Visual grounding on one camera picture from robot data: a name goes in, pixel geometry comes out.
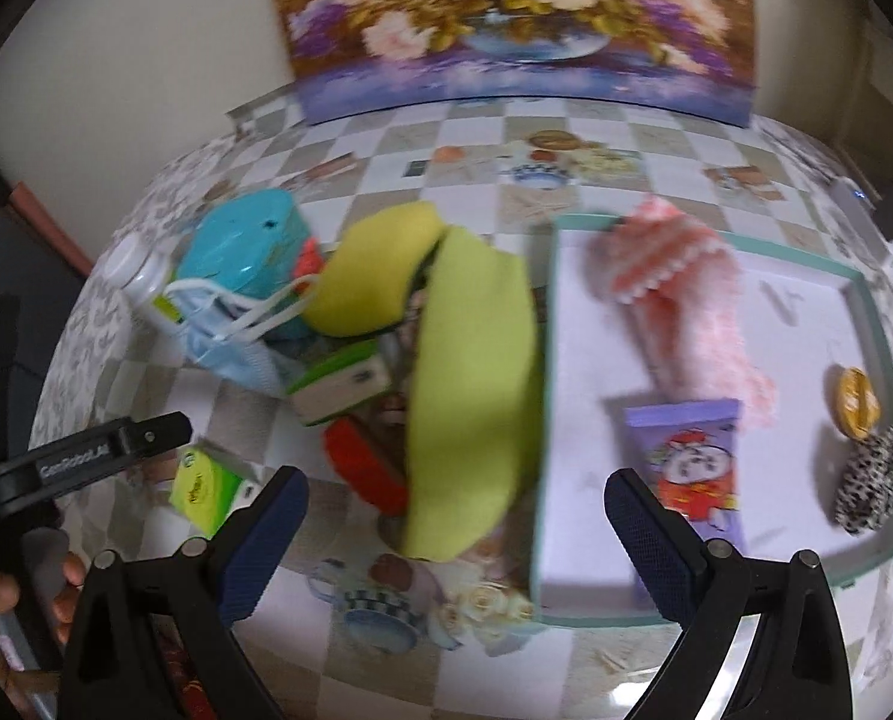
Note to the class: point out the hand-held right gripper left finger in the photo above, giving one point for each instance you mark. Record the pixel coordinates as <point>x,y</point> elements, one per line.
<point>263,540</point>

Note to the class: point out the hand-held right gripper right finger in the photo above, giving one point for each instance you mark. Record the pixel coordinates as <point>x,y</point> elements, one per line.
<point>653,540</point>

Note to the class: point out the green tissue packet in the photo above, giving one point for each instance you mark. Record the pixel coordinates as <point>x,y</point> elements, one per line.
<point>203,491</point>

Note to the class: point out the purple cartoon tissue packet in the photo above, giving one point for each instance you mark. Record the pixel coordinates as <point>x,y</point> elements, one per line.
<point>690,465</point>

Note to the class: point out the blue face mask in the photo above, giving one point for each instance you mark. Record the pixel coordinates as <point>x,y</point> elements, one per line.
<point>229,360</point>

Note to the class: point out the leopard print scrunchie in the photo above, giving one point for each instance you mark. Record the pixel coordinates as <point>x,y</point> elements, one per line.
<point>870,480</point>

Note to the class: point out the lime green cloth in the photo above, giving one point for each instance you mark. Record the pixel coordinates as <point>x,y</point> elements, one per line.
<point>469,390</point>

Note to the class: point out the pink white striped fluffy cloth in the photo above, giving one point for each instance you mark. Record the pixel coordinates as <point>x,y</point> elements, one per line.
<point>686,300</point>

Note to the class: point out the gold foil snack cup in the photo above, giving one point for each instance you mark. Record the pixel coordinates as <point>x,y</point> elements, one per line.
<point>855,401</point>

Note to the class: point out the white box with teal rim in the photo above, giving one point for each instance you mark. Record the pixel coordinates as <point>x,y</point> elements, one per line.
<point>791,315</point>

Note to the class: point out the grey leaf print tablecloth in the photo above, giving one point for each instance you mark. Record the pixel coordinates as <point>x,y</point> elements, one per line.
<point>79,360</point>

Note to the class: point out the green white small box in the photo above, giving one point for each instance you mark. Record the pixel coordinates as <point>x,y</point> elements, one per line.
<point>341,390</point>

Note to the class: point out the white pill bottle green label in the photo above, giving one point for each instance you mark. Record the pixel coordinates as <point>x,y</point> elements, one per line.
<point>135,262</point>

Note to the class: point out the turquoise plastic pack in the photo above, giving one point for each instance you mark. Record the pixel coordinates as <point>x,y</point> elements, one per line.
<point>236,240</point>

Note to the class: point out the checkered printed tablecloth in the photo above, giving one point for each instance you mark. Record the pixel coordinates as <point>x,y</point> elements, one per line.
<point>491,180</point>

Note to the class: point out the white power strip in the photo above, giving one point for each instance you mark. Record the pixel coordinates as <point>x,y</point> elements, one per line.
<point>851,195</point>

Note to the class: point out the floral canvas painting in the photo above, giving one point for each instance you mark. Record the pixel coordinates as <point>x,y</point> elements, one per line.
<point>506,15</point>

